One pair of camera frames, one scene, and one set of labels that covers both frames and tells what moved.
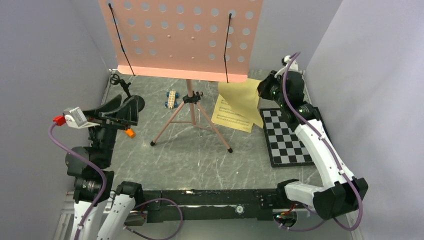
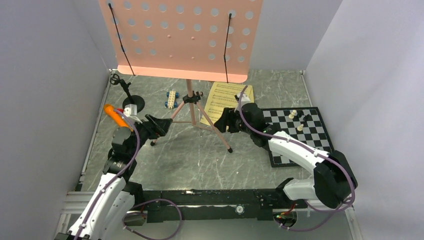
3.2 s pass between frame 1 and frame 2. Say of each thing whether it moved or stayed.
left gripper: moved
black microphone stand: stayed
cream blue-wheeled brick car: stayed
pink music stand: stayed
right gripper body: moved
